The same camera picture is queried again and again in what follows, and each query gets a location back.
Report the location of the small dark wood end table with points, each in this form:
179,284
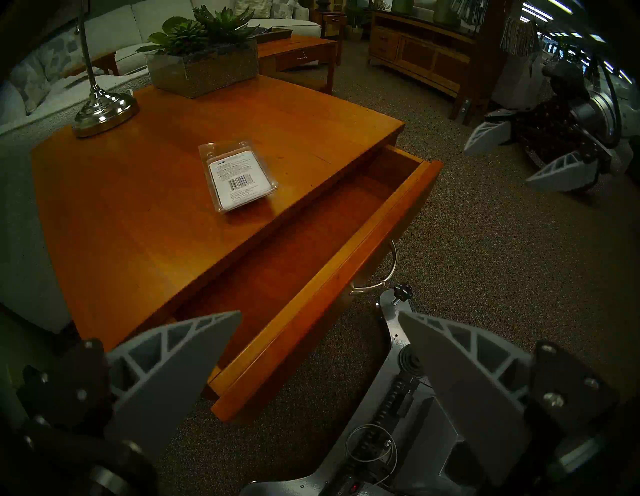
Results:
332,22

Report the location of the succulent planter box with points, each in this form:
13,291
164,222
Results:
205,70

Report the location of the green striped throw pillow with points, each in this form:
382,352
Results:
252,6

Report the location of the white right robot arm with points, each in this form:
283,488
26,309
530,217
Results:
597,112

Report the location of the orange wooden end table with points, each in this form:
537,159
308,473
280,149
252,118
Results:
150,150

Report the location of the dark leafy floor plant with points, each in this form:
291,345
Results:
355,20

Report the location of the grey patchwork throw pillow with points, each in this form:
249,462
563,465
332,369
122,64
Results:
287,6
45,70

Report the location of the dark wooden tray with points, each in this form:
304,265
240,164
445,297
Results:
275,35

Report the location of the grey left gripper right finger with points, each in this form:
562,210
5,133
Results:
475,390

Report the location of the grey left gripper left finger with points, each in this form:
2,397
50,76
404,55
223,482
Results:
165,370

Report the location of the long wooden sideboard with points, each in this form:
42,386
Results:
425,55

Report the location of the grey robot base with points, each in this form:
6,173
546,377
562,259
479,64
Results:
430,450

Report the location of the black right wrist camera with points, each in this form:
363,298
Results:
562,80

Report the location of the cream sectional sofa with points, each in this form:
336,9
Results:
145,12

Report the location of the table lamp white pleated shade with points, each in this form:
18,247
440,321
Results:
102,107

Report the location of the small wooden side table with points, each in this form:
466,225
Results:
107,62

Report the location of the wooden coffee table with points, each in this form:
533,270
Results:
300,50

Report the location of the clear blister pack white card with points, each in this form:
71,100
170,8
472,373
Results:
240,180

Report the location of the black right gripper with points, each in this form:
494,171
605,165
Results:
550,130

